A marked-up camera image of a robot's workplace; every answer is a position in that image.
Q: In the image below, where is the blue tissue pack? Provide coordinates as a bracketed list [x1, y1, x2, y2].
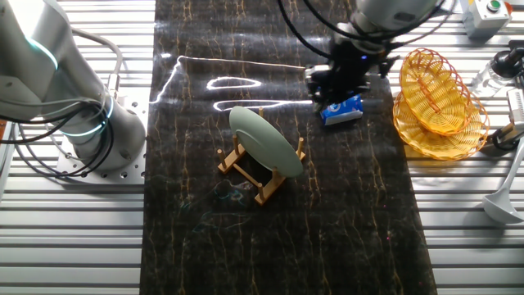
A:
[319, 94, 364, 126]

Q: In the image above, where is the black marble pattern mat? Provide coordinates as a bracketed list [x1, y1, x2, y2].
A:
[138, 0, 438, 295]

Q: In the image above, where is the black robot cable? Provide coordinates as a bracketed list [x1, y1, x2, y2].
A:
[277, 0, 451, 58]
[0, 100, 115, 179]

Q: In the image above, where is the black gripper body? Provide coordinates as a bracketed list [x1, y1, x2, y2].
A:
[323, 39, 388, 98]

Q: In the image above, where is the yellow wicker basket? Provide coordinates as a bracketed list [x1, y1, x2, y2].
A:
[392, 92, 490, 161]
[400, 48, 472, 136]

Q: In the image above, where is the pale green plate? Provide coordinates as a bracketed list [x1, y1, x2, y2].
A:
[228, 105, 305, 179]

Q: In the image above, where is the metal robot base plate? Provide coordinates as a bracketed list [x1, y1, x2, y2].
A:
[55, 88, 151, 185]

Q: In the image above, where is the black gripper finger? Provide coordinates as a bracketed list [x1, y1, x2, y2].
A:
[305, 63, 335, 89]
[310, 85, 341, 112]

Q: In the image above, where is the grey green button box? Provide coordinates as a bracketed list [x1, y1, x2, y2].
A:
[460, 0, 513, 40]

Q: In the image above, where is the wooden dish rack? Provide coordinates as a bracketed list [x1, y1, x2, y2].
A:
[216, 107, 306, 206]

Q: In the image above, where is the white plastic ladle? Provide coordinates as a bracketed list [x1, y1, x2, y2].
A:
[481, 137, 524, 225]

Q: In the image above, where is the thick grey robot cable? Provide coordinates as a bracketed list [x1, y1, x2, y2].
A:
[71, 27, 124, 102]

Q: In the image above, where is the clear black head spray bottle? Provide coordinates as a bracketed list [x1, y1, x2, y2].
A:
[470, 47, 524, 98]

